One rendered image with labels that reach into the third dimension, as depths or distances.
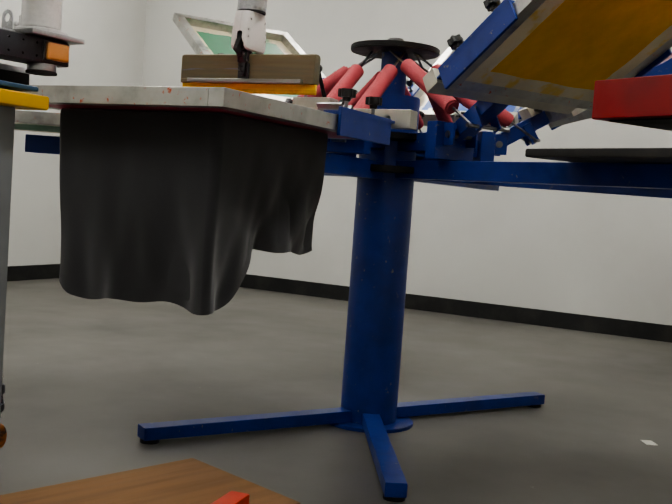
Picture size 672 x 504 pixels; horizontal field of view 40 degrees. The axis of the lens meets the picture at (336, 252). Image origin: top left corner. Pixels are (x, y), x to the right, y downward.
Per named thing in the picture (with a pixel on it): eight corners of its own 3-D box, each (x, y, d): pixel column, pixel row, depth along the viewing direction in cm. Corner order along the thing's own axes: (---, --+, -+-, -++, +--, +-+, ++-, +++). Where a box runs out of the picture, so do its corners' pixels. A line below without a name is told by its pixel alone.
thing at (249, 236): (213, 314, 193) (225, 113, 190) (198, 312, 195) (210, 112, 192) (316, 299, 234) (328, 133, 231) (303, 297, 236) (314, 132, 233)
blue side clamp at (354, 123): (340, 135, 220) (342, 106, 220) (321, 134, 222) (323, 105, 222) (390, 145, 247) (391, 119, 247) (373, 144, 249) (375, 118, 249)
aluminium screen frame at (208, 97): (223, 106, 178) (224, 87, 177) (5, 101, 204) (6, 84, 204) (387, 140, 248) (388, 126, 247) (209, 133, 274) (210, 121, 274)
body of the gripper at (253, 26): (250, 12, 242) (247, 55, 243) (228, 4, 233) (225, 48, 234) (274, 12, 239) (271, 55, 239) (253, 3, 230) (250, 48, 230)
